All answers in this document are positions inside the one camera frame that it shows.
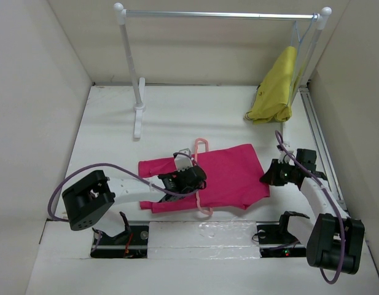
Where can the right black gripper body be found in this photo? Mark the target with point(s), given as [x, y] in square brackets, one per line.
[282, 173]

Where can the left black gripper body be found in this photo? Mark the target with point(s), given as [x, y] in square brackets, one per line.
[195, 188]

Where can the pink trousers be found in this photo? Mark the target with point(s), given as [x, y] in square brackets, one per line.
[233, 180]

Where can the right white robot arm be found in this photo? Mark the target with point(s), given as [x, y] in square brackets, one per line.
[332, 239]

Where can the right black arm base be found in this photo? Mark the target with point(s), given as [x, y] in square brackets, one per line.
[275, 241]

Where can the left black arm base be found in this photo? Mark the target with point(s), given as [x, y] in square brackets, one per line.
[130, 243]

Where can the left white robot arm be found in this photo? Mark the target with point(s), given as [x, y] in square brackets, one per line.
[88, 201]

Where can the light blue plastic hanger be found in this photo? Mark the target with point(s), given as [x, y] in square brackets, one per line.
[301, 60]

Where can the yellow garment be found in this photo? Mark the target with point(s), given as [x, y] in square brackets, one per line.
[272, 102]

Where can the white and silver clothes rack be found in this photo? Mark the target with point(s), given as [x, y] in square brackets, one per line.
[139, 83]

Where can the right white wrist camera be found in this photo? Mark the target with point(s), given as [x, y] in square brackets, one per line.
[284, 149]

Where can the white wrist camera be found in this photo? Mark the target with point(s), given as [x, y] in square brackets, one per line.
[183, 159]
[284, 149]

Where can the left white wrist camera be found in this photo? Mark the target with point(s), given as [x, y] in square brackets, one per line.
[183, 159]

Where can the aluminium rail right side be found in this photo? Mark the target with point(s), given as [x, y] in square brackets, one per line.
[320, 143]

